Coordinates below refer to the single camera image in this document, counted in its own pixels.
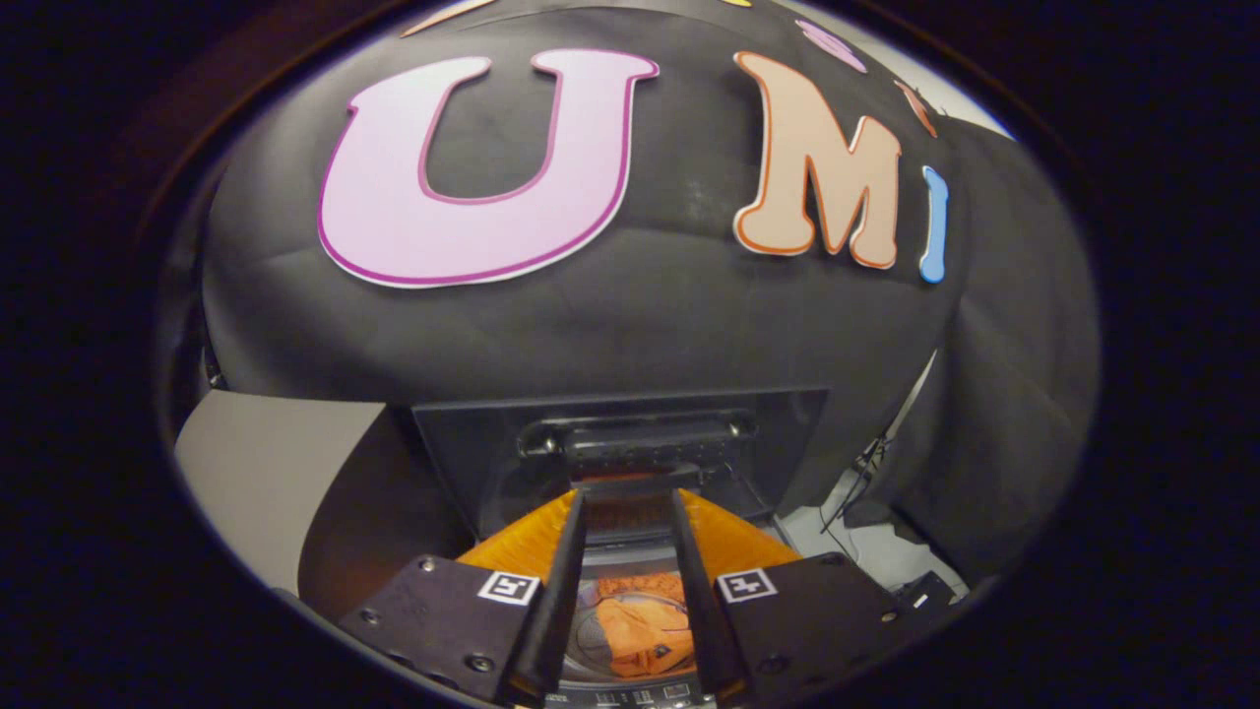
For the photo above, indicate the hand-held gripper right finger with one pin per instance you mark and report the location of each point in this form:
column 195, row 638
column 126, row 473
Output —
column 699, row 591

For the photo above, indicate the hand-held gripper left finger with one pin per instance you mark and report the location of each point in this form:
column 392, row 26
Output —
column 556, row 591

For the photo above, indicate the orange garment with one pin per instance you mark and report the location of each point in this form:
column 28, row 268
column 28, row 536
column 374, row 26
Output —
column 640, row 635

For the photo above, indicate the black light stand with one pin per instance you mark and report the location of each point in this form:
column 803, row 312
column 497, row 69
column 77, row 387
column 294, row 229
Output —
column 866, row 458

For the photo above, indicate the black box with white label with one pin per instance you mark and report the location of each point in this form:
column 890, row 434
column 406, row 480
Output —
column 925, row 591

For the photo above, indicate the black backdrop cloth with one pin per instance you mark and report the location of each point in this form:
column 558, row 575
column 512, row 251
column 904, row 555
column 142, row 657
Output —
column 640, row 315

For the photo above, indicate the white and dark cabinet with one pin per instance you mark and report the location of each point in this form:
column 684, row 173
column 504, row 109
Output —
column 256, row 463

